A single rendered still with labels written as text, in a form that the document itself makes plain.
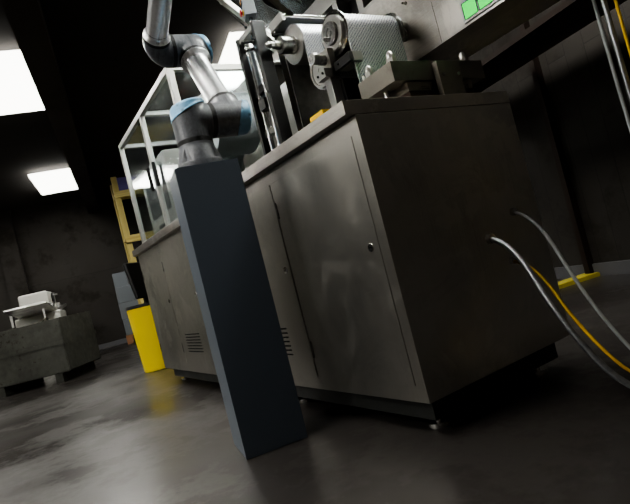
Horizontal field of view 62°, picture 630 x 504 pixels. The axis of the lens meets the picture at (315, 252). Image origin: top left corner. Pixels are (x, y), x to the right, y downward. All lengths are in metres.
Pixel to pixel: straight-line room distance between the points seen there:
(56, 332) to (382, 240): 4.83
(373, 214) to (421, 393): 0.47
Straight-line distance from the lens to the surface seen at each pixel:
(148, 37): 2.07
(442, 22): 1.99
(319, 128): 1.47
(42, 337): 5.96
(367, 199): 1.38
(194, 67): 2.04
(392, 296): 1.38
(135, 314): 4.52
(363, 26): 1.91
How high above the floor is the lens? 0.51
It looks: 1 degrees up
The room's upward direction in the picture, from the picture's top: 14 degrees counter-clockwise
